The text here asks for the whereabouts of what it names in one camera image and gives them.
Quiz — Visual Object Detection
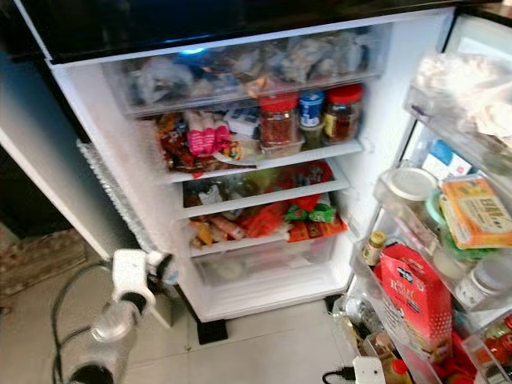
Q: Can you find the white fridge shelf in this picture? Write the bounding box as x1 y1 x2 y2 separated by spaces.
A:
165 139 364 185

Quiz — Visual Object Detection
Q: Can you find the clear fridge drawer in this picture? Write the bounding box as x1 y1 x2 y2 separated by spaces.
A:
102 27 390 120

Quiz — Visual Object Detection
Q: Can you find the black fridge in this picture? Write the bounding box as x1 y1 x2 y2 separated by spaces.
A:
0 0 512 324

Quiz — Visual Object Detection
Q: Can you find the white fridge door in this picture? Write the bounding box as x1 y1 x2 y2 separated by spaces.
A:
328 8 512 384

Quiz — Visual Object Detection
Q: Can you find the clear crisper drawer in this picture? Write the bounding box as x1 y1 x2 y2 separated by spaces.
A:
190 232 342 287

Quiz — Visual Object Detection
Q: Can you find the brown patterned floor mat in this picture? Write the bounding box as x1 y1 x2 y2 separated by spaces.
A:
0 231 86 298

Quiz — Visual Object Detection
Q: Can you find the pink snack packet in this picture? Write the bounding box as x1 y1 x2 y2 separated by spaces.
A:
185 111 230 158

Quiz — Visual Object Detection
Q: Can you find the green snack packet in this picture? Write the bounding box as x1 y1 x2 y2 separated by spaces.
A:
284 201 337 224

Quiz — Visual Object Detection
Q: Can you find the red plastic bag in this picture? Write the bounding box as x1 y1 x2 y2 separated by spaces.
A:
264 160 335 195

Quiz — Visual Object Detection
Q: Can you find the red lid glass jar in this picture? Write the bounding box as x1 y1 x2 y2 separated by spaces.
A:
258 93 302 152
322 83 364 144

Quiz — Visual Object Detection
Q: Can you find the small yellow cap bottle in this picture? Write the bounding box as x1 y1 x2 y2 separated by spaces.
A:
361 230 387 268

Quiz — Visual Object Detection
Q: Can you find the red cap bottle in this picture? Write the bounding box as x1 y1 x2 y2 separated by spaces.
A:
383 358 410 384

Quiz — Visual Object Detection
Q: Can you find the red food bag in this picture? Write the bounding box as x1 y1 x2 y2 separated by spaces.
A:
374 243 454 358

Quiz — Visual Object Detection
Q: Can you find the white lid jar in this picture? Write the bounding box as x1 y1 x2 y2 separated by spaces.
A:
382 166 442 203

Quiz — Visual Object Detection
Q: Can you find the blue white carton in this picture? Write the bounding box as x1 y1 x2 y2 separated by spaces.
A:
419 139 475 182

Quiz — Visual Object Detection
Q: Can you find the orange food box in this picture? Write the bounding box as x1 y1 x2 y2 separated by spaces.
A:
439 175 512 250

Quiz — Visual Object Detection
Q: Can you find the white cap bottle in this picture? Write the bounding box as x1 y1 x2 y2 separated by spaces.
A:
455 255 512 314

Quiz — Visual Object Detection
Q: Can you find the white plastic bag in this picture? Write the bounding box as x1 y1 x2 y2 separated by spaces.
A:
411 51 512 150

